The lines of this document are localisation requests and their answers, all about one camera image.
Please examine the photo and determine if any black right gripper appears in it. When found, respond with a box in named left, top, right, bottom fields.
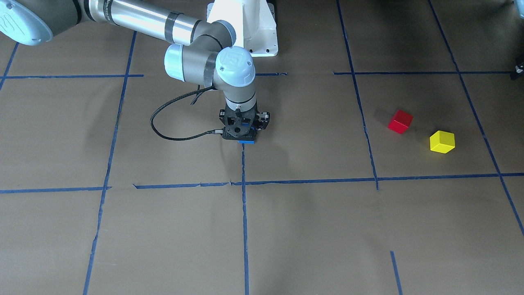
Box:
left=223, top=106, right=270, bottom=132

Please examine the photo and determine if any blue wooden block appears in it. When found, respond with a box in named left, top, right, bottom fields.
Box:
left=238, top=139, right=256, bottom=145

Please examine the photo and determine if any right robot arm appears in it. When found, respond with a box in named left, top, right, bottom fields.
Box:
left=1, top=0, right=278, bottom=138

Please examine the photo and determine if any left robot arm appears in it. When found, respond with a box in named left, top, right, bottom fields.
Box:
left=510, top=54, right=524, bottom=81

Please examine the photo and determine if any red wooden block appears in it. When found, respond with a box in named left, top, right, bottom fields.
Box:
left=388, top=109, right=413, bottom=134

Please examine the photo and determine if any yellow wooden block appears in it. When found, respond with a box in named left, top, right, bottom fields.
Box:
left=430, top=130, right=456, bottom=154

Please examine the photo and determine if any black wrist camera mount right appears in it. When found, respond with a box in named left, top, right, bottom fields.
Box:
left=219, top=107, right=257, bottom=143

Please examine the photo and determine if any black braided cable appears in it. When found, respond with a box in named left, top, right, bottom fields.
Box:
left=150, top=85, right=224, bottom=141

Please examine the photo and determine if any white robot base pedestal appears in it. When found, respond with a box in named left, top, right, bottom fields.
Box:
left=206, top=0, right=279, bottom=57

